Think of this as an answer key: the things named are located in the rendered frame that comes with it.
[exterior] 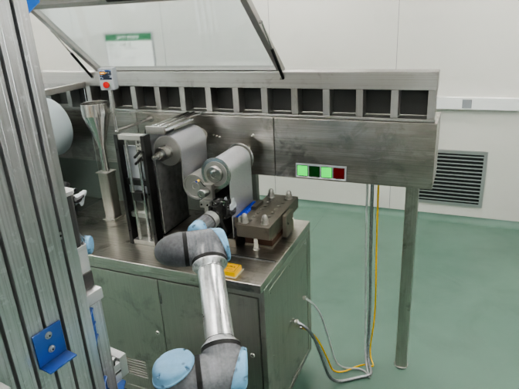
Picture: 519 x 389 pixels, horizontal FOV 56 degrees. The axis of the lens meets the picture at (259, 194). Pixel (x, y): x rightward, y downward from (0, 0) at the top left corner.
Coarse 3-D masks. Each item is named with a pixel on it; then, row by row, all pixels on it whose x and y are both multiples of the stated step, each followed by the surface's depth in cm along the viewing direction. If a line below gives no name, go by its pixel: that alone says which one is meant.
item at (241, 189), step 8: (240, 176) 228; (248, 176) 236; (232, 184) 221; (240, 184) 228; (248, 184) 237; (232, 192) 222; (240, 192) 229; (248, 192) 238; (240, 200) 230; (248, 200) 239; (240, 208) 231; (232, 216) 224
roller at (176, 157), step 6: (204, 132) 243; (162, 138) 224; (168, 138) 222; (156, 144) 226; (162, 144) 225; (168, 144) 224; (174, 144) 222; (174, 150) 224; (174, 156) 225; (180, 156) 224; (162, 162) 229; (168, 162) 227; (174, 162) 226
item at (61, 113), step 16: (48, 96) 249; (64, 96) 259; (80, 96) 270; (64, 112) 260; (80, 112) 271; (64, 128) 261; (80, 128) 272; (64, 144) 262; (80, 144) 273; (64, 160) 263; (80, 160) 274; (96, 160) 286; (64, 176) 264; (80, 176) 276; (96, 176) 287; (96, 192) 289; (80, 208) 278
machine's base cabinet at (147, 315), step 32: (128, 288) 228; (160, 288) 220; (192, 288) 212; (288, 288) 228; (128, 320) 236; (160, 320) 227; (192, 320) 219; (256, 320) 204; (288, 320) 233; (128, 352) 244; (160, 352) 235; (192, 352) 226; (256, 352) 210; (288, 352) 238; (128, 384) 254; (256, 384) 217; (288, 384) 243
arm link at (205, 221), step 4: (204, 216) 199; (208, 216) 199; (196, 220) 196; (200, 220) 195; (204, 220) 196; (208, 220) 197; (212, 220) 199; (192, 224) 193; (196, 224) 192; (200, 224) 193; (204, 224) 194; (208, 224) 196; (212, 224) 199; (188, 228) 193; (192, 228) 192; (196, 228) 192; (200, 228) 192; (204, 228) 193
